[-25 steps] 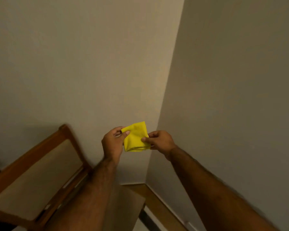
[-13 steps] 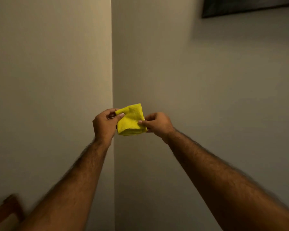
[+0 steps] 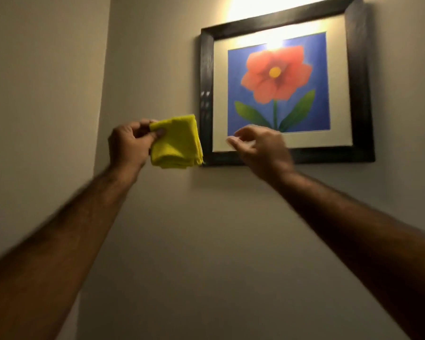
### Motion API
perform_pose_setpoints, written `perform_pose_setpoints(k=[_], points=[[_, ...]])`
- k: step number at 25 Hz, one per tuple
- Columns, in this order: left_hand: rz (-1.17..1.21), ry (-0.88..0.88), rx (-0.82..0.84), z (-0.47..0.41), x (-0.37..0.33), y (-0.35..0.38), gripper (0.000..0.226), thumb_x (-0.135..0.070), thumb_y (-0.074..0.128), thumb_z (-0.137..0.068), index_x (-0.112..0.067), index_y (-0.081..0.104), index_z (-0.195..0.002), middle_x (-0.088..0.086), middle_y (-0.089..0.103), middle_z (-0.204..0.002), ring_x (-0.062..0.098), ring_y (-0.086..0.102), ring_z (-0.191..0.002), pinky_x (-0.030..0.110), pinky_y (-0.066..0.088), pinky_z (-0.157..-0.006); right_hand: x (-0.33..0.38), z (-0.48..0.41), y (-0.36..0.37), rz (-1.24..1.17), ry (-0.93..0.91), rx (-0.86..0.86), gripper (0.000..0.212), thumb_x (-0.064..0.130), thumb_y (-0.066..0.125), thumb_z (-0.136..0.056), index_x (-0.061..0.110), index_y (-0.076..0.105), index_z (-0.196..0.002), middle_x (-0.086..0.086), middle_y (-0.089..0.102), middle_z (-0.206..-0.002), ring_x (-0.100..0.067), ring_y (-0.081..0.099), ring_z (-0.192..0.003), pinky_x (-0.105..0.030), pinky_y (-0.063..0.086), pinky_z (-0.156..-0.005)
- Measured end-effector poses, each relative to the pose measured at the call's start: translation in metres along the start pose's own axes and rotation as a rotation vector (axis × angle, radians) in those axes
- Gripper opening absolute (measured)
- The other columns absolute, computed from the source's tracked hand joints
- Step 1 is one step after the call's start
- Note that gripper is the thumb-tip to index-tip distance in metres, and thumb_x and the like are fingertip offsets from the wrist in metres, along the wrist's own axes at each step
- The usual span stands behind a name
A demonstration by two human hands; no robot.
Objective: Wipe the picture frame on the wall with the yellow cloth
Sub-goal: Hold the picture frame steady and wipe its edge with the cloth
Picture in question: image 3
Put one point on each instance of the person's left hand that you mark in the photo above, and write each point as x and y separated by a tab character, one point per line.
129	146

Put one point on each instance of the black framed flower picture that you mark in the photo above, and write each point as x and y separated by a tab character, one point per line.
279	84

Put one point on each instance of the yellow cleaning cloth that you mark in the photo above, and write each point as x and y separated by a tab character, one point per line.
177	143

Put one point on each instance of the person's right forearm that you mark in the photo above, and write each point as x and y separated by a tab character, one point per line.
368	244

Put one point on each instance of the person's right thumb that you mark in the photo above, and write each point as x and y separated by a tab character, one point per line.
241	146

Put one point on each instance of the person's left forearm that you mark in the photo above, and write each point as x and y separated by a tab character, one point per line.
49	258

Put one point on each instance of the person's right hand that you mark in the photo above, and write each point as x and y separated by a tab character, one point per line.
269	154

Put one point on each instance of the person's left thumb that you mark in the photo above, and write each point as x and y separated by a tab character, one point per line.
155	135

